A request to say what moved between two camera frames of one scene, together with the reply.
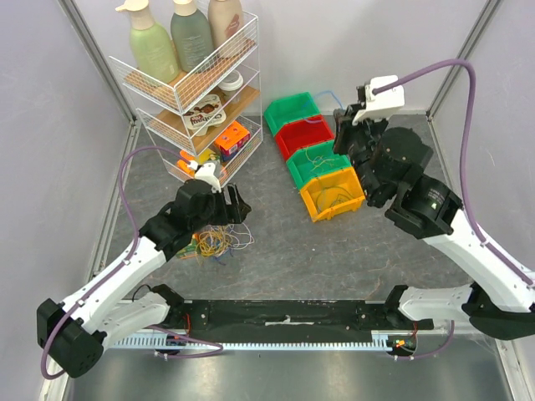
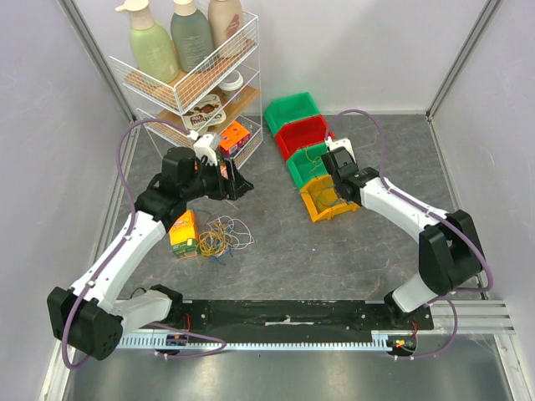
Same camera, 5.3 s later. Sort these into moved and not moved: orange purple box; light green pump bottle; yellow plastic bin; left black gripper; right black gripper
Moved: left black gripper; right black gripper
Not moved: light green pump bottle; orange purple box; yellow plastic bin
